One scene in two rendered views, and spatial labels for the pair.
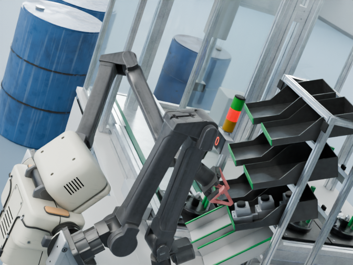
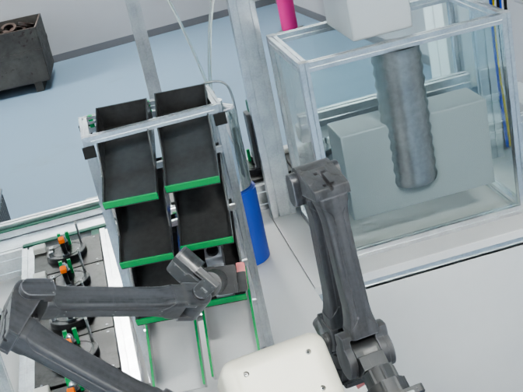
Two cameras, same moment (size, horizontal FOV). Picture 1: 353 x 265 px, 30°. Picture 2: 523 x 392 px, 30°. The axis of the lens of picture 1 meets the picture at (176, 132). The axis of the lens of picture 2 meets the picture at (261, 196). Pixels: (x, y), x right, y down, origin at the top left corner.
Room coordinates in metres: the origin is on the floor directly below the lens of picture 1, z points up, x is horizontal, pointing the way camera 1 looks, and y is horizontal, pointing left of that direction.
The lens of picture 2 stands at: (1.21, 1.74, 2.35)
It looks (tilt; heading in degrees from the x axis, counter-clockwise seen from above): 23 degrees down; 287
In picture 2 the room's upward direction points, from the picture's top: 12 degrees counter-clockwise
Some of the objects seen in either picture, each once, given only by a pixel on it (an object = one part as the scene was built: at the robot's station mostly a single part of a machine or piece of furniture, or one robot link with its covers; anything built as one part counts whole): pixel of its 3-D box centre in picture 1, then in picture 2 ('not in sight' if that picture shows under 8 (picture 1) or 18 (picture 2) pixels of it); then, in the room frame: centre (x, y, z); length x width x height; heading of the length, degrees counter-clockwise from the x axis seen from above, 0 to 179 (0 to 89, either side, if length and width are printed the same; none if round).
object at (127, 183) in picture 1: (135, 198); not in sight; (2.37, 0.06, 0.93); 0.21 x 0.07 x 0.06; 25
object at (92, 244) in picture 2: not in sight; (64, 243); (2.80, -1.07, 1.01); 0.24 x 0.24 x 0.13; 25
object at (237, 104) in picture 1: (238, 103); not in sight; (2.61, -0.20, 1.38); 0.05 x 0.05 x 0.05
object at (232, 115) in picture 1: (233, 114); not in sight; (2.61, -0.20, 1.33); 0.05 x 0.05 x 0.05
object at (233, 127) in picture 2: not in sight; (220, 135); (2.18, -1.15, 1.32); 0.14 x 0.14 x 0.38
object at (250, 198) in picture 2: not in sight; (240, 223); (2.18, -1.15, 0.99); 0.16 x 0.16 x 0.27
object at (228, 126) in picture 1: (229, 124); not in sight; (2.61, -0.20, 1.28); 0.05 x 0.05 x 0.05
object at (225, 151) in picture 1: (230, 123); not in sight; (2.61, -0.20, 1.29); 0.12 x 0.05 x 0.25; 25
